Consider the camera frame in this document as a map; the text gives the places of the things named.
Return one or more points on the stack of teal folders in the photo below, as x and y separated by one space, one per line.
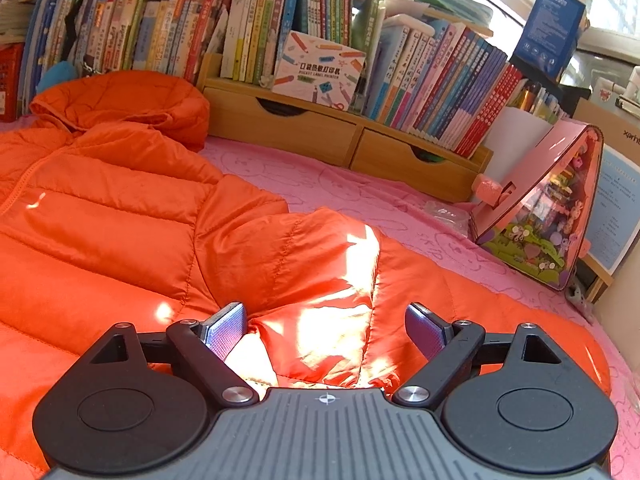
440 0

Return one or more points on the white pencil-print box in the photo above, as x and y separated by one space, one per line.
315 72

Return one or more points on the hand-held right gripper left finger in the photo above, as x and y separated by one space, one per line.
225 330

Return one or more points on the clear plastic bag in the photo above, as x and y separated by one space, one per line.
447 217

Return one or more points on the wooden desk organizer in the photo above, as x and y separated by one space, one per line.
300 125

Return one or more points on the orange puffer jacket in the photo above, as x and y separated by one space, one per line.
125 220

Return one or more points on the large red plastic crate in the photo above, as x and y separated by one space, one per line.
10 80

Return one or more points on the white cylindrical container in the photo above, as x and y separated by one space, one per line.
520 132

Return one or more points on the pink triangular toy house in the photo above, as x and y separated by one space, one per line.
530 200

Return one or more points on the shelf of mixed storybooks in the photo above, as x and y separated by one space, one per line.
150 30

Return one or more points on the bundle of thin booklets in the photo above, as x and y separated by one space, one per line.
537 102

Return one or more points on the small grey figurine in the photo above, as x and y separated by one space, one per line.
580 297

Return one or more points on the row of colourful paperbacks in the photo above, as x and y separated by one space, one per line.
440 80

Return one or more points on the pink rabbit-print blanket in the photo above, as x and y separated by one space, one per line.
400 210

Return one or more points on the blue paper carton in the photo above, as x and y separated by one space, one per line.
547 30

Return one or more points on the blue round plush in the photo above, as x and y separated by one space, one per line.
57 77

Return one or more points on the small framed notice board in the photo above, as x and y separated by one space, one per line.
615 210

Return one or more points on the brown cardboard box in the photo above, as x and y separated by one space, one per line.
615 130

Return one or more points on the clipboard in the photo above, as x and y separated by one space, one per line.
627 105

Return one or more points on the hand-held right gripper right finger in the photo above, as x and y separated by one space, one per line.
425 332

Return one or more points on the white plastic pipe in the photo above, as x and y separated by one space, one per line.
615 80

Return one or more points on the wooden organizer drawer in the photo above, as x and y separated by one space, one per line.
400 170
300 130

